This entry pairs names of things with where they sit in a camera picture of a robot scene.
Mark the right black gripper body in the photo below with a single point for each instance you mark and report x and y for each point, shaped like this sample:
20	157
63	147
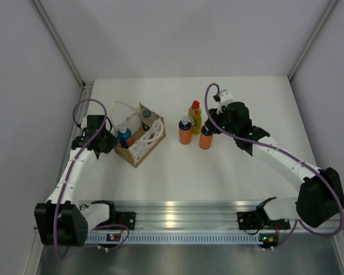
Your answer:
222	121

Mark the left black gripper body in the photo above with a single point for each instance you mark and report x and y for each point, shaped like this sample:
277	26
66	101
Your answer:
110	141

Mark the large orange blue pump bottle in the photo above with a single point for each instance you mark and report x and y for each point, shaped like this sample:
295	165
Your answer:
125	137

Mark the jute canvas bag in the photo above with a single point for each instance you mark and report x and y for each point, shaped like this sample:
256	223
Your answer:
145	141

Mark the yellow bottle red cap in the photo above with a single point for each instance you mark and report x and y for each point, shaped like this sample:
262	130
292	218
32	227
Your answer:
194	113

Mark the clear bottle black cap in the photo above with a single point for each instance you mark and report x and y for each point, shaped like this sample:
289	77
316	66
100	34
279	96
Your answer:
147	118

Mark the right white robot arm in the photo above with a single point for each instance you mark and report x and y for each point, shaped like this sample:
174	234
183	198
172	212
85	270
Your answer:
319	195

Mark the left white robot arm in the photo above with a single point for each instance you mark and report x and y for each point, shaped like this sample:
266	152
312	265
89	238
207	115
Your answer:
74	177

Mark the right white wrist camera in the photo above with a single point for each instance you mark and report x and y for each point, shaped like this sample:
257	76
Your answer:
223	98

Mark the aluminium mounting rail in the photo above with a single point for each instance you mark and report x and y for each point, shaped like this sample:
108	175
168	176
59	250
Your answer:
138	216

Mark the slotted cable duct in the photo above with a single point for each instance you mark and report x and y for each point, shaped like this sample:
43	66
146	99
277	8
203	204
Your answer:
173	238

